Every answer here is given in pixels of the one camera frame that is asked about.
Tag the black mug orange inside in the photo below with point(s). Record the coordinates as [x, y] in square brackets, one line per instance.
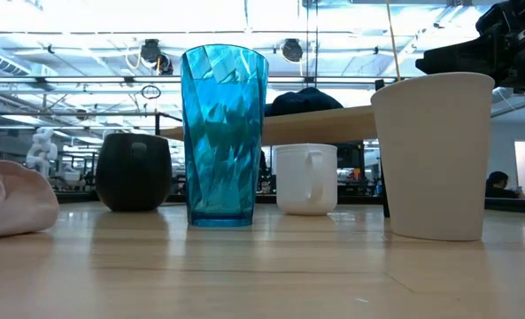
[133, 177]

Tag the white robot figure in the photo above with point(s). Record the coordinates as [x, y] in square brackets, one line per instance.
[40, 150]

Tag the white ceramic mug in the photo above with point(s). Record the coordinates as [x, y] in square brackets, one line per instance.
[295, 181]

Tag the blue faceted plastic tumbler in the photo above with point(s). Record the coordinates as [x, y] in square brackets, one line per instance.
[224, 133]

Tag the pink cloth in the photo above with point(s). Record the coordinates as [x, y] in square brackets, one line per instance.
[14, 199]

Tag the tall cream cup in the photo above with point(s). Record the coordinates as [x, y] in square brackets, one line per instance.
[434, 159]

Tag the wooden shelf black legs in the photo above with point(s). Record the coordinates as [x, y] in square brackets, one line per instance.
[315, 126]

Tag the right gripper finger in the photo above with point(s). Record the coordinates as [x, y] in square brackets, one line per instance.
[465, 59]

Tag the person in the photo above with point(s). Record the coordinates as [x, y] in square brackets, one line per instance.
[499, 186]

